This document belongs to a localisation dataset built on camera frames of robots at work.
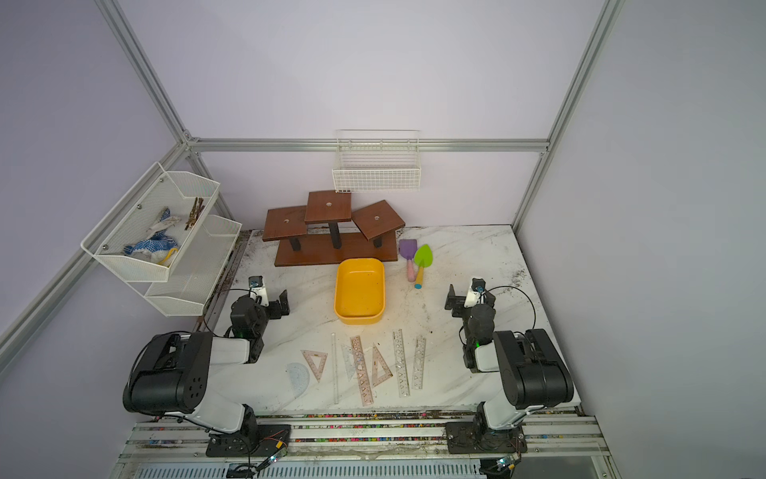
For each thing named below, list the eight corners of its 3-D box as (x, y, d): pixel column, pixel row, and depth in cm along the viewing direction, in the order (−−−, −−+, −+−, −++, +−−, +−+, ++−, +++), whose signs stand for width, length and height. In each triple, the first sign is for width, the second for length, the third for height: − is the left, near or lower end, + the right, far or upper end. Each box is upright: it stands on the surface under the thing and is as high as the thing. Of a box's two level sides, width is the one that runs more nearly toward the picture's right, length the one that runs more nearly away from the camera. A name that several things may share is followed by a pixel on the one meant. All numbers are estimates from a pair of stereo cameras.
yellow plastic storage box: (332, 325, 96) (329, 316, 91) (341, 268, 111) (338, 257, 107) (385, 325, 96) (384, 316, 91) (386, 268, 111) (385, 257, 107)
